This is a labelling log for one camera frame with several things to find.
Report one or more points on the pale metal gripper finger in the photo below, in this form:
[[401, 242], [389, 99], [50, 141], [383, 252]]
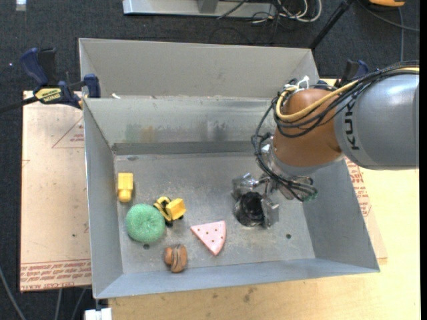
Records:
[[272, 213], [243, 184]]

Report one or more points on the black round object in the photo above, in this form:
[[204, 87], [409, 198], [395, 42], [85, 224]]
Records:
[[251, 208]]

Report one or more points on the pink dotted wedge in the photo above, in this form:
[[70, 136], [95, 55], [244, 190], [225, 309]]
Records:
[[211, 236]]

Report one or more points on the brown cardboard board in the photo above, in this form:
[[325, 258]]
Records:
[[53, 192]]

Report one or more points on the yellow plastic block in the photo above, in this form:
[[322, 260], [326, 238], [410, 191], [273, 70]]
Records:
[[125, 185]]

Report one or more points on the grey metal bin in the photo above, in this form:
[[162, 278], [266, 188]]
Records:
[[207, 185]]

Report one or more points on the green round scrubber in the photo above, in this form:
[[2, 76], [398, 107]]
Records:
[[145, 222]]

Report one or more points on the yellow toy digger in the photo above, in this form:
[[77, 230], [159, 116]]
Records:
[[175, 208]]

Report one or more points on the brown toy burger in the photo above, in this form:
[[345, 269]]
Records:
[[176, 258]]

